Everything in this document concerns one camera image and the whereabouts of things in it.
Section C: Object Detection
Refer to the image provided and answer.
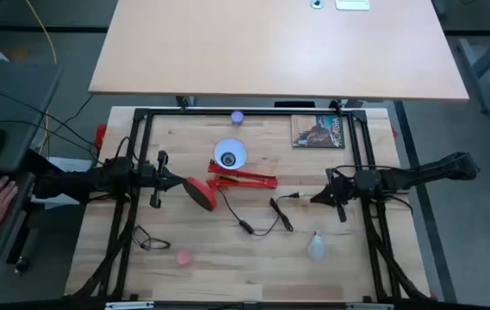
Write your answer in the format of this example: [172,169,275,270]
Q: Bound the Acadia picture book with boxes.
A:
[290,114,346,150]

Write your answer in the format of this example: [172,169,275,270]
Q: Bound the white lightbulb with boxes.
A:
[307,231,327,262]

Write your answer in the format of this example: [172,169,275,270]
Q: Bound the grey furniture frame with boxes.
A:
[457,25,490,120]

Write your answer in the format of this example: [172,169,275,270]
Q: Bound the beige wooden desk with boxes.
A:
[88,0,470,102]

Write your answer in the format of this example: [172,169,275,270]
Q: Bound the black aluminium table frame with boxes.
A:
[65,107,433,302]

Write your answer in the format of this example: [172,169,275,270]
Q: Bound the grey side desk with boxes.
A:
[0,63,64,283]

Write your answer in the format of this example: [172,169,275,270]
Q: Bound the silver metal bracket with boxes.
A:
[104,301,155,310]

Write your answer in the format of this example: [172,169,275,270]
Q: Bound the red table clamp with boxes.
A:
[95,123,108,150]

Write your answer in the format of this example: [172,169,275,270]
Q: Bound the white paper sheet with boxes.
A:
[31,157,95,208]

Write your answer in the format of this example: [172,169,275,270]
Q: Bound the red desk lamp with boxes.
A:
[183,137,279,213]

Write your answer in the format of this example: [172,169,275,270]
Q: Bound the black desk knob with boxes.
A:
[14,257,30,276]

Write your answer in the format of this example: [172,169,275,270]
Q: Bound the black lamp power cable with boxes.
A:
[217,190,301,237]

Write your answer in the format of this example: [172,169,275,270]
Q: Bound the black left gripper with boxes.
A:
[139,150,186,209]

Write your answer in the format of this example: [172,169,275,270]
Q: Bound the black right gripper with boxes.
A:
[310,167,360,224]

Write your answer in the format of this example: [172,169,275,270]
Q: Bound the black safety glasses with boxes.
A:
[131,225,171,251]

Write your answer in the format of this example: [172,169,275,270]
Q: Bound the white desk plate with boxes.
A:
[334,0,370,11]

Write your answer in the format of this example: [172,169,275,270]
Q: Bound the yellow floor cable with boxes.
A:
[24,0,59,65]

